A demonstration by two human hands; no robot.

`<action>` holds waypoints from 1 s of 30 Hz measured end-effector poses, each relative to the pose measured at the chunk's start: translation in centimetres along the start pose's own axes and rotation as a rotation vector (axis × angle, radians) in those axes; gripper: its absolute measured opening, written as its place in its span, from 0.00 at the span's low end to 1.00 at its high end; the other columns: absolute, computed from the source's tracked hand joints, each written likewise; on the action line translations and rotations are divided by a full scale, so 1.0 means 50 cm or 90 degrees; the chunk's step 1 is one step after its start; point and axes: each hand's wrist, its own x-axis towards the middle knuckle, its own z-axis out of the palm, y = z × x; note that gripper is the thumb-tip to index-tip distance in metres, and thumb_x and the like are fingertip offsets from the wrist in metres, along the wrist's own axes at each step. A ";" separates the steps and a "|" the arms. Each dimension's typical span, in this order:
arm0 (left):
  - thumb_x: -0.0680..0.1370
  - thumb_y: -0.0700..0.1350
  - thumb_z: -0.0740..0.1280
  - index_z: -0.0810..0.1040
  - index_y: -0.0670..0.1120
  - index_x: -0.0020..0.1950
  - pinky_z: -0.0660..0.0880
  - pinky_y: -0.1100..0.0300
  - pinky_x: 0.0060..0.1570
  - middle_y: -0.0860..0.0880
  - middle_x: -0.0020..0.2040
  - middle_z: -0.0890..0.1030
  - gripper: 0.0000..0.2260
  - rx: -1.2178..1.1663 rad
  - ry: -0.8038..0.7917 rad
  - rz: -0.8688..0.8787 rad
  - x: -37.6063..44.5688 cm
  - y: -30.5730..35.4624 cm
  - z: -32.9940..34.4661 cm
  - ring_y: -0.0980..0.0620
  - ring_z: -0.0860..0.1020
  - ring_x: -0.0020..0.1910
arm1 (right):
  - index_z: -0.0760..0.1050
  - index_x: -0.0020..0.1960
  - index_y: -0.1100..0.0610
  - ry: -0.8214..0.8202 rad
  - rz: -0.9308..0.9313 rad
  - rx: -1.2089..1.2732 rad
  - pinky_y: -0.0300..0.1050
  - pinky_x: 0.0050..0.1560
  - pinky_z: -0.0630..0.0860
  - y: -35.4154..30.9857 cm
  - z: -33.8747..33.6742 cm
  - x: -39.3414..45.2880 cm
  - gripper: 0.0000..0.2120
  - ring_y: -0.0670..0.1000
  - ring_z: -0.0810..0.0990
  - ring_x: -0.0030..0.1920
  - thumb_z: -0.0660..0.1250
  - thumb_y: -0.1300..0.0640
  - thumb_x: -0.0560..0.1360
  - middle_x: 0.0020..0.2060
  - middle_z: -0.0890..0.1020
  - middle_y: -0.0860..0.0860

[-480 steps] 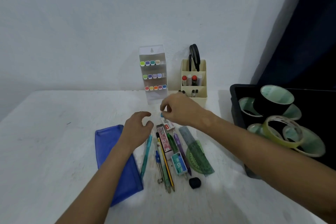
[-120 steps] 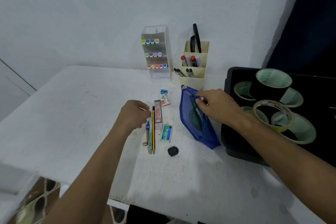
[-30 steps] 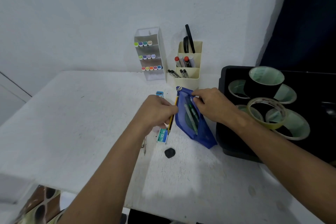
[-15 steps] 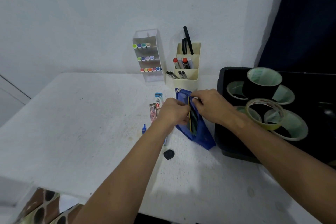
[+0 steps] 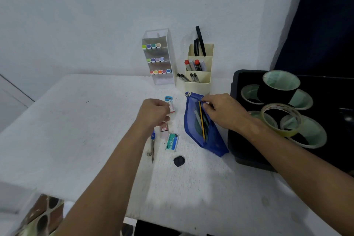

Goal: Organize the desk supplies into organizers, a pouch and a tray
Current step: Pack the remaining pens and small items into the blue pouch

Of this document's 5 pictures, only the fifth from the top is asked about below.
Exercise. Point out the person's left hand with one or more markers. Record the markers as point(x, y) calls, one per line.
point(152, 114)

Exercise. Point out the person's right hand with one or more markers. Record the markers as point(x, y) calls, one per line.
point(229, 114)

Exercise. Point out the pink label lead case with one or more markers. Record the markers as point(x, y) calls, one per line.
point(164, 127)

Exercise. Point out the white eraser red label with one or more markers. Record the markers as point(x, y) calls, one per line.
point(171, 107)

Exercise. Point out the small blue sharpener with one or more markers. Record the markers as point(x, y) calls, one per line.
point(168, 98)

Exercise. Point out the yellow black striped pencil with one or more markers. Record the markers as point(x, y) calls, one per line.
point(202, 125)

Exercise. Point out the metal compass blue hinge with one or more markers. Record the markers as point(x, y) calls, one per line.
point(152, 146)

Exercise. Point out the blue mesh pencil pouch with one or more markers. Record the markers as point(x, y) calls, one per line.
point(217, 146)

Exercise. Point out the teal staples box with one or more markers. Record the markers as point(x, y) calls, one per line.
point(172, 142)

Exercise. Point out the clear tiered organizer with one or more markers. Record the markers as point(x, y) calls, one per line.
point(166, 79)

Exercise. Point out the cream pen holder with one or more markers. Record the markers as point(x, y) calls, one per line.
point(203, 78)

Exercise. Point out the small black cap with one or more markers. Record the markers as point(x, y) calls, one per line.
point(179, 161)

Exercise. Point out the red capped black marker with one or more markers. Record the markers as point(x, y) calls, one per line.
point(197, 61)

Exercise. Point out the red capped white marker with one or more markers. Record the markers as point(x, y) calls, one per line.
point(187, 62)

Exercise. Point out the yellow clear tape roll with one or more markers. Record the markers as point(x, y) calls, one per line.
point(297, 128)

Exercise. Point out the black plastic tray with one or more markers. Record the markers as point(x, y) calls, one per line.
point(332, 92)

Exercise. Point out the person's right forearm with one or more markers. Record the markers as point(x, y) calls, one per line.
point(304, 172)

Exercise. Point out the person's left forearm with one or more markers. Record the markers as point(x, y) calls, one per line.
point(105, 186)

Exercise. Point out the black cylindrical object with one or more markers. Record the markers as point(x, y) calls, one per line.
point(348, 115)

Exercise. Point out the dark blue curtain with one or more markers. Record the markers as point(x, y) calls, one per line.
point(326, 23)

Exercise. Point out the patterned floor mat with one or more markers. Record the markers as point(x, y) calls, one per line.
point(38, 216)

